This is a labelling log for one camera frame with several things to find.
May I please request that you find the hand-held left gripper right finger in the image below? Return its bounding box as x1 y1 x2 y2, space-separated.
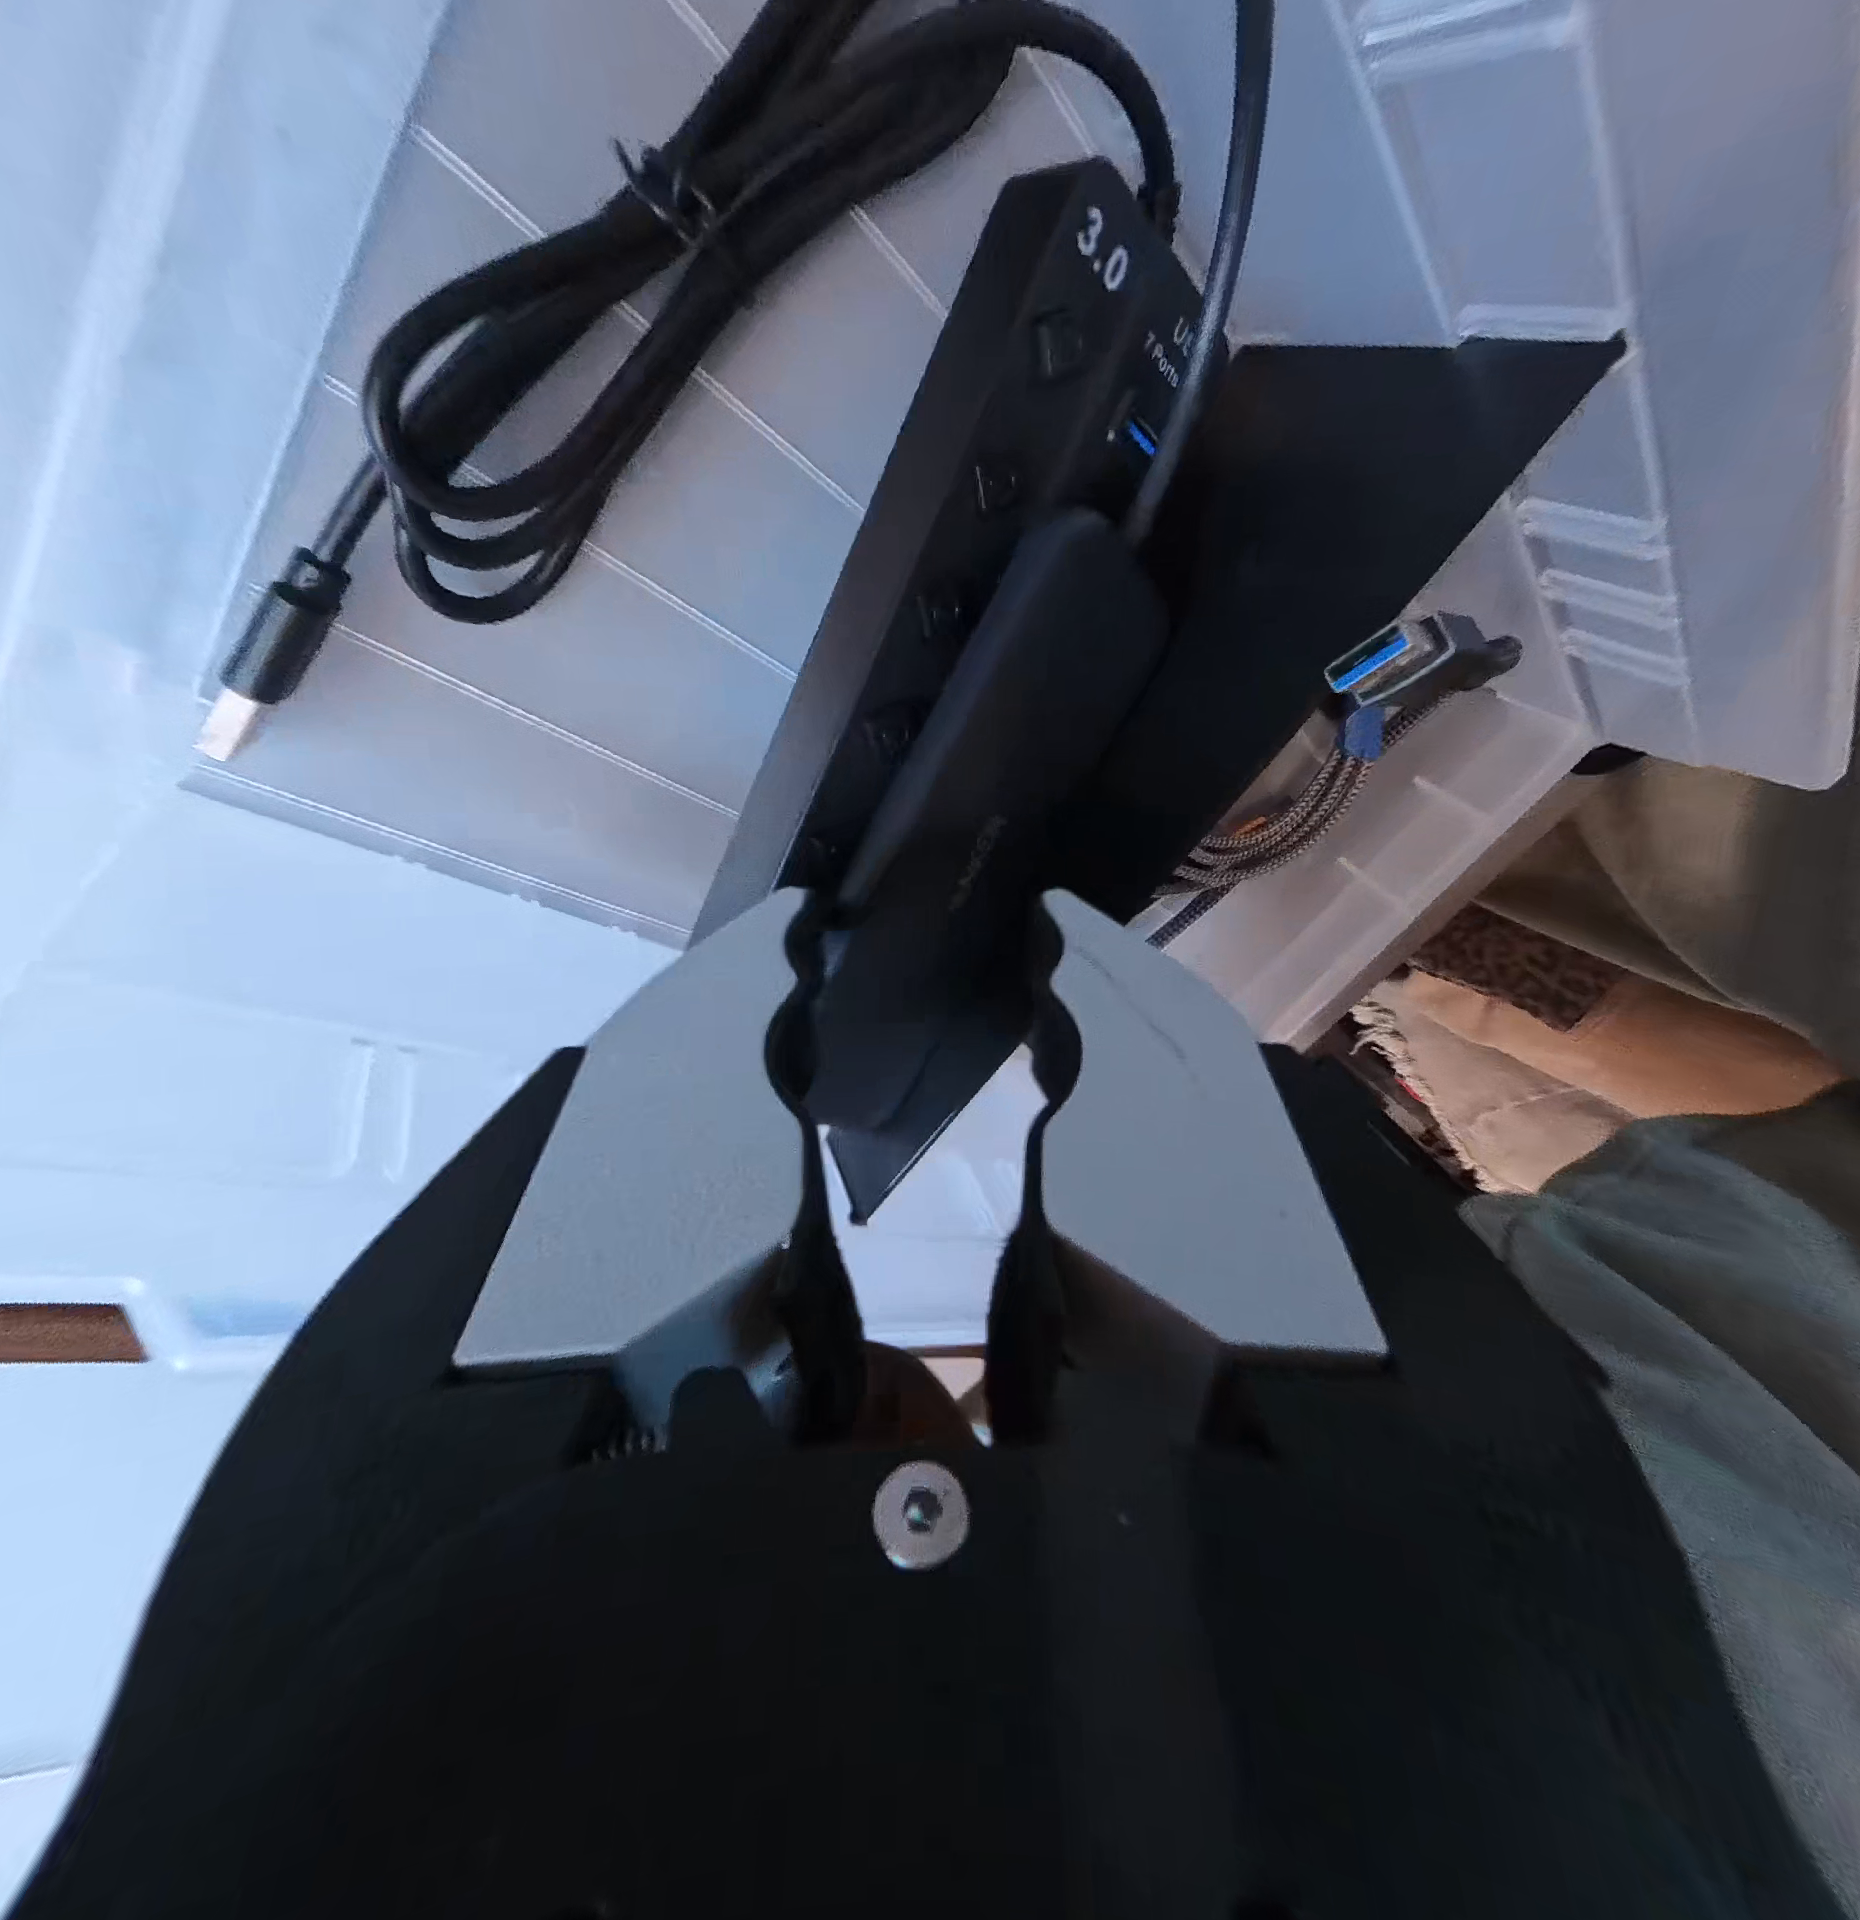
987 892 1389 1438

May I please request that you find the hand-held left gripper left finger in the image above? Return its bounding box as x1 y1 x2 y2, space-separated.
453 887 867 1445

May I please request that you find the clear plastic bin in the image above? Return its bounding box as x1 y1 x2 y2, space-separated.
0 0 1860 1374

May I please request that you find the braided usb cable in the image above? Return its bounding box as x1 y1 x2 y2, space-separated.
1148 611 1526 949

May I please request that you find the black usb hub with switches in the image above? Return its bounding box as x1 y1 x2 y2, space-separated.
690 157 1235 949

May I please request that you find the thin black usb cable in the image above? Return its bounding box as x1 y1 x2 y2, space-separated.
1122 0 1278 530

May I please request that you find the black seven-port USB hub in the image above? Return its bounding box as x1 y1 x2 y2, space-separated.
841 336 1630 1223

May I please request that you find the person's left hand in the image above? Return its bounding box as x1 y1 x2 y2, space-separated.
855 1339 980 1445

